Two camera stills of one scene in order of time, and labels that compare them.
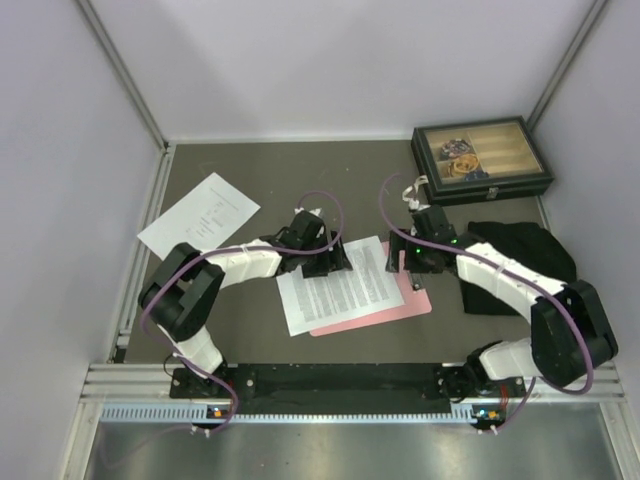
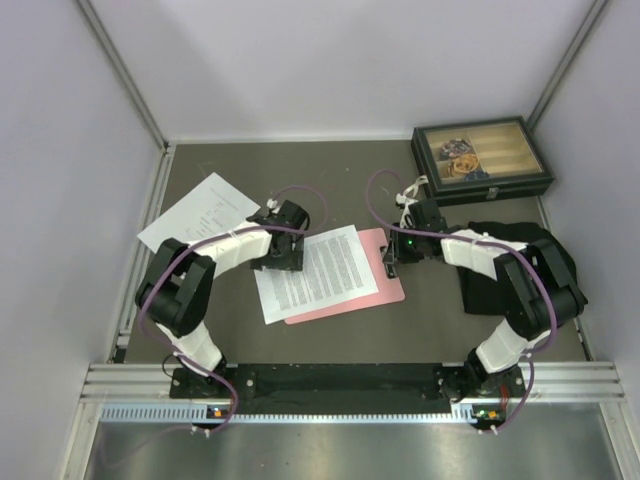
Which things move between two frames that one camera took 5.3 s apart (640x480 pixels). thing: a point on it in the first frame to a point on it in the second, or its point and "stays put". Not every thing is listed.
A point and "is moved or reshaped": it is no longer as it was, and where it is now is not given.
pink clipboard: x=416 y=302 to x=390 y=290
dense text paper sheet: x=312 y=303 is moved or reshaped
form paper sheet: x=205 y=218 stays put
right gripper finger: x=396 y=244 stays put
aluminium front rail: x=137 y=381 stays put
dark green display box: x=481 y=161 stays put
